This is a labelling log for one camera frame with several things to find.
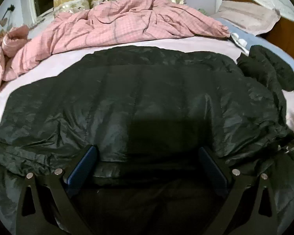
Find green patterned cloth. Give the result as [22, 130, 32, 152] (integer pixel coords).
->
[198, 9, 208, 16]

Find pink plaid duvet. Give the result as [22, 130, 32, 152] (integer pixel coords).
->
[0, 0, 230, 91]

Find blue floral pillow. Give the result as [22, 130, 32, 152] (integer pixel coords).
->
[214, 18, 294, 71]

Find wall mounted lamp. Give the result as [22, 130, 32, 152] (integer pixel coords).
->
[0, 4, 15, 27]

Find beige pillow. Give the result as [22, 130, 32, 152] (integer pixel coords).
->
[211, 0, 281, 36]

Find white and wood headboard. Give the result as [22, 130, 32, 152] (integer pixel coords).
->
[215, 0, 294, 60]

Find black puffer jacket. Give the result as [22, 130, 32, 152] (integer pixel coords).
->
[0, 46, 294, 234]

